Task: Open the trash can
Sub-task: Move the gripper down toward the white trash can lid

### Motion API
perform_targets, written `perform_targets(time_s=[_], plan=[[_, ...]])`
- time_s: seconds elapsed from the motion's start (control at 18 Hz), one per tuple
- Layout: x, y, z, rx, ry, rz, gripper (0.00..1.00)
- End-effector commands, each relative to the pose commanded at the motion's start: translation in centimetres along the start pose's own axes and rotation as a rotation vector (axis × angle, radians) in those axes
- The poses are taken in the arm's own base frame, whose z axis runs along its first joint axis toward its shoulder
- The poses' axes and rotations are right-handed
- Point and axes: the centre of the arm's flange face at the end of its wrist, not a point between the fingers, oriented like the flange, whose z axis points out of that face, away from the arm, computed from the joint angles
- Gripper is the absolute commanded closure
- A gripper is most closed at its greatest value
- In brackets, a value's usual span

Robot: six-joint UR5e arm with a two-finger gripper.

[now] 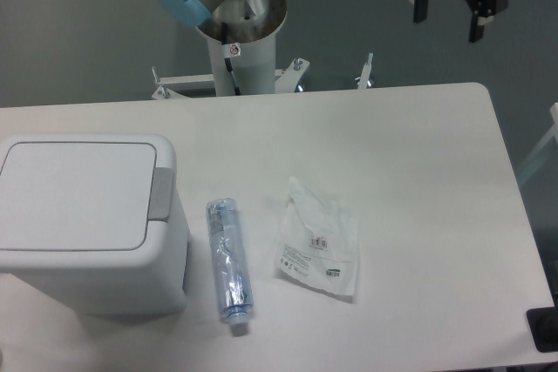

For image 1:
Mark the white plastic trash can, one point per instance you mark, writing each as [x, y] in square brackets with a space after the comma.
[150, 279]

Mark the white trash can lid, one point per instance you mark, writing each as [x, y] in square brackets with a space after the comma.
[75, 196]

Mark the white plastic packaging bag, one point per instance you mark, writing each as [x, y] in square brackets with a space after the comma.
[318, 242]

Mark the black device at table edge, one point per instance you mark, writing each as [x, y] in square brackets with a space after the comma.
[543, 326]

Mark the clear plastic water bottle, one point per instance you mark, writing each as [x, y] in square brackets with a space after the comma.
[235, 300]

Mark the white frame at right edge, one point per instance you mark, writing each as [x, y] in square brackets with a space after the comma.
[541, 153]

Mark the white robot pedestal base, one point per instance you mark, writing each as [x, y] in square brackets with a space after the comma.
[237, 69]

